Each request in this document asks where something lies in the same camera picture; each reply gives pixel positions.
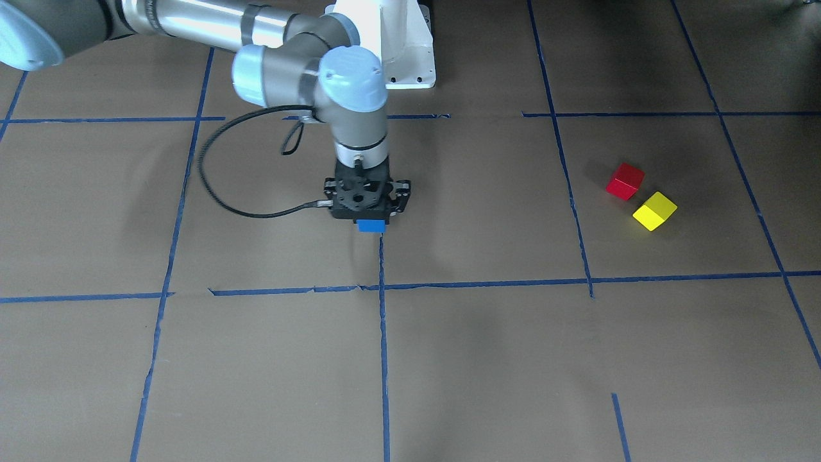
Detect red wooden block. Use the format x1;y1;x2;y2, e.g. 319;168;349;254
605;162;645;201

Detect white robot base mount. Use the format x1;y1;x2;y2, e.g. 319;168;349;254
325;1;437;90

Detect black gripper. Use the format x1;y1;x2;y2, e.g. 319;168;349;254
325;160;412;223

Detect blue wooden block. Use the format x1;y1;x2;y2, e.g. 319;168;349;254
357;219;388;234

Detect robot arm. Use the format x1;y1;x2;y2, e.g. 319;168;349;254
1;1;412;233

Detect yellow wooden block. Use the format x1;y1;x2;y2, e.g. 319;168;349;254
632;192;678;231

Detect blue tape grid lines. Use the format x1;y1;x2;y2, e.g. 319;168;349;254
2;1;819;461

